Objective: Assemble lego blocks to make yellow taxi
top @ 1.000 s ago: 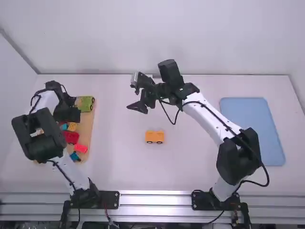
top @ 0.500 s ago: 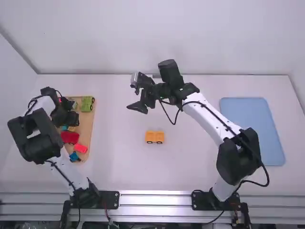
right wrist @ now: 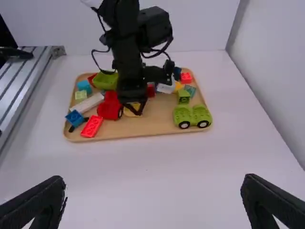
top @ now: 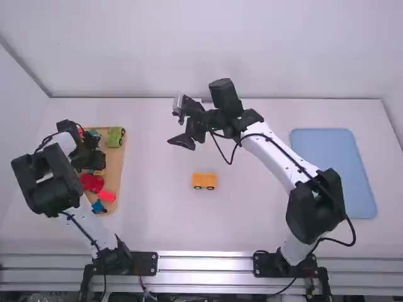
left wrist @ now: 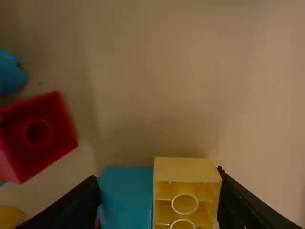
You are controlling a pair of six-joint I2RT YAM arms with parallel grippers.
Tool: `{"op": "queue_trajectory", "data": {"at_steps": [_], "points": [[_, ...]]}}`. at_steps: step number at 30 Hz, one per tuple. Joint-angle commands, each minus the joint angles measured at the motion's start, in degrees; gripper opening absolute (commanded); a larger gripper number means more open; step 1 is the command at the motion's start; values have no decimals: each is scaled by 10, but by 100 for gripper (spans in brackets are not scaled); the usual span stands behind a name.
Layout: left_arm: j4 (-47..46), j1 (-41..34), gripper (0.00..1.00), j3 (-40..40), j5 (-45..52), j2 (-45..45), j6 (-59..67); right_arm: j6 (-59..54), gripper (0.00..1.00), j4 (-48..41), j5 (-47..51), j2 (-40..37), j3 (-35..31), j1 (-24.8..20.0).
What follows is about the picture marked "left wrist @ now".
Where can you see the blue toy brick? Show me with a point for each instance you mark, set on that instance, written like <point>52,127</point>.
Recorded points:
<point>10,71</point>
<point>124,190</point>

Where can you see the tan tray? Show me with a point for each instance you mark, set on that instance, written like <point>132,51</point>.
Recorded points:
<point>190,95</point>

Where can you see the yellow toy car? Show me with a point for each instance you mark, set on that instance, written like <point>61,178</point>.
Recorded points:
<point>9,218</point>

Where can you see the pale yellow toy brick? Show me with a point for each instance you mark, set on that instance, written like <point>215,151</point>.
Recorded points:
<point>186,171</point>

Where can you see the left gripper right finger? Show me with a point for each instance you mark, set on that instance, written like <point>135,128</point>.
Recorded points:
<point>243,210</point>

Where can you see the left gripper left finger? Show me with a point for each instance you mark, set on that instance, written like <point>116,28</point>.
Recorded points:
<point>69,210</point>

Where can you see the red toy brick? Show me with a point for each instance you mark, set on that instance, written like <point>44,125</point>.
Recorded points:
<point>35,133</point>

